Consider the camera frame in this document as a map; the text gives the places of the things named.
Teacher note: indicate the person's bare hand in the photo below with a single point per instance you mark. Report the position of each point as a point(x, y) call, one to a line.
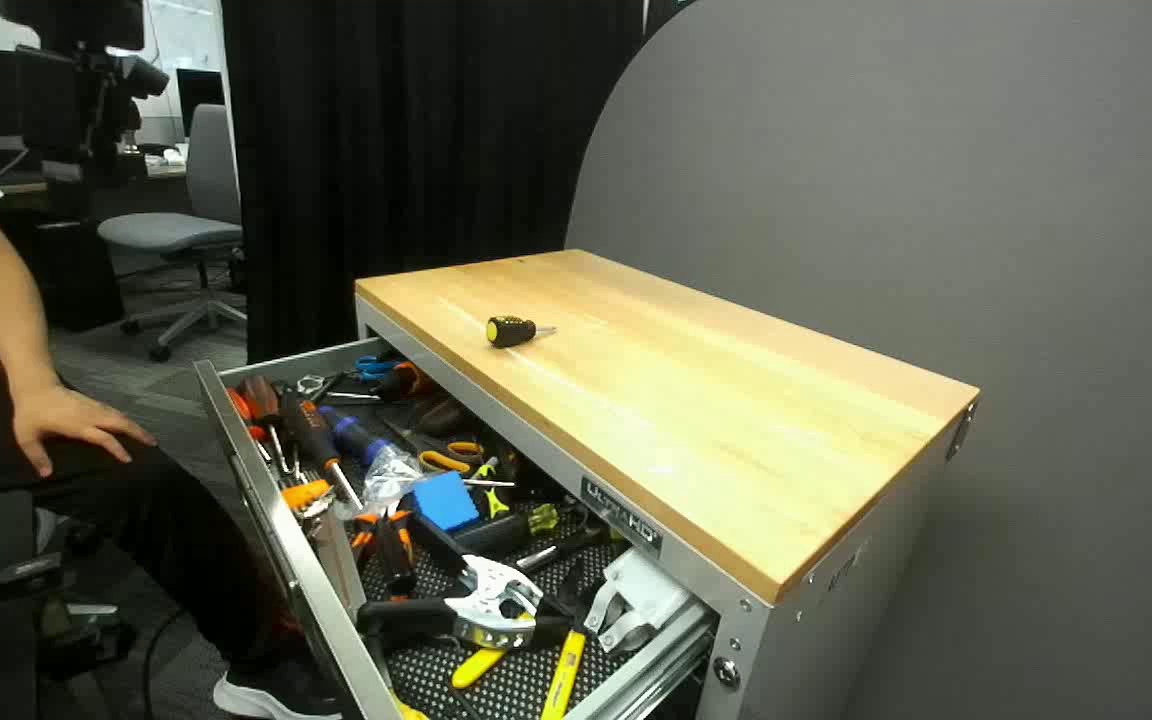
point(61, 412)

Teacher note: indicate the steel tool drawer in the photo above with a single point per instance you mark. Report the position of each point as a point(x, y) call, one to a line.
point(285, 545)

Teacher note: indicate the stubby black yellow screwdriver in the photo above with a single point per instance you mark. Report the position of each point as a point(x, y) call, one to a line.
point(508, 329)

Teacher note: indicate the black drawer liner mat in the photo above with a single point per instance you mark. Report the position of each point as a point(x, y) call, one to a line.
point(519, 685)

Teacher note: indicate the person in black trousers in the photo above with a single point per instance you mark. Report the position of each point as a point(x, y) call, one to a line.
point(162, 534)

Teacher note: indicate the grey office chair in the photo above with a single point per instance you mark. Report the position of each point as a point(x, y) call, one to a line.
point(177, 229)

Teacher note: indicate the blue tool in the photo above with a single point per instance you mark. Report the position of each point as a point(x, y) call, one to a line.
point(375, 367)

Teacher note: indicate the clear plastic bag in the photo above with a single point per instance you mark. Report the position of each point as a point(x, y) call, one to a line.
point(389, 468)

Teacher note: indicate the dark desk equipment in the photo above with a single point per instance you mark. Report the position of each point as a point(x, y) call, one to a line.
point(58, 81)

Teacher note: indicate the white shoe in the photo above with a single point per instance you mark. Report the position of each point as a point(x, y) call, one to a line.
point(256, 702)

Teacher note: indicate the orange black pliers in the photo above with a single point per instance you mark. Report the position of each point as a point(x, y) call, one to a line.
point(389, 542)

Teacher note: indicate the blue block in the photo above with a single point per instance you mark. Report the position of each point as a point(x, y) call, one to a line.
point(444, 505)

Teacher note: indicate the black curtain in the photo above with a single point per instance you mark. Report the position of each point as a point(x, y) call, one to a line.
point(401, 132)

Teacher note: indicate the silver adjustable wrench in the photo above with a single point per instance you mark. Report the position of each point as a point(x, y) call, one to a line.
point(500, 603)

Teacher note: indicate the small yellow black tool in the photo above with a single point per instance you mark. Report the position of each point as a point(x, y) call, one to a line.
point(542, 516)

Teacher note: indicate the white grey tool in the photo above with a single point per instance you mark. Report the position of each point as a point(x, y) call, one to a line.
point(637, 603)

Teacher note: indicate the grey tool cabinet wooden top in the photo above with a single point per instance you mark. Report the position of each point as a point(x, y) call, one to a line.
point(858, 625)

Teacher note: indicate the grey rounded divider panel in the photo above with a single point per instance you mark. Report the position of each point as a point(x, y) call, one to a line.
point(1002, 202)

